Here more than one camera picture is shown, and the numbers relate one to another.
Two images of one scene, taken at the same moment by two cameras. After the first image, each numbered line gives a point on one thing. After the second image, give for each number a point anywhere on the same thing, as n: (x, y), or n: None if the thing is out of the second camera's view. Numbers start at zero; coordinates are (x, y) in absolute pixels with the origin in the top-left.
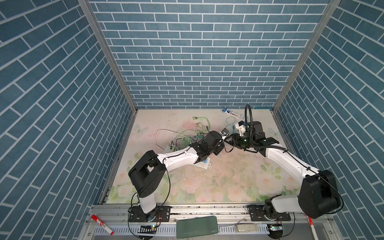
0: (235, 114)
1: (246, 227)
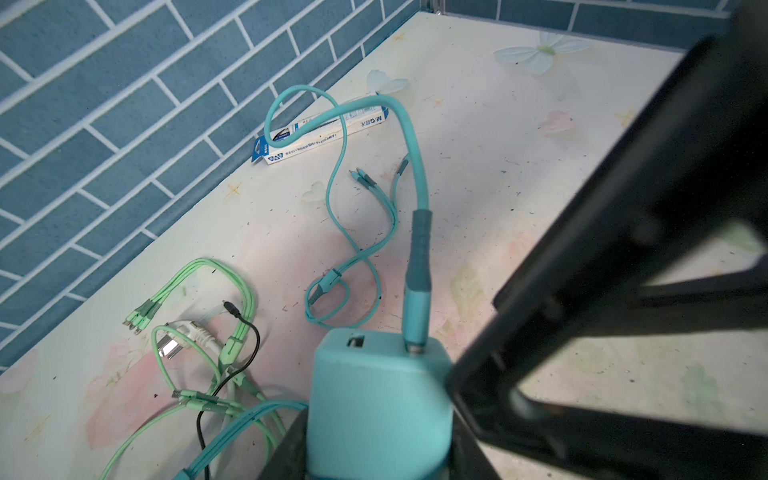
0: (264, 153)
1: None
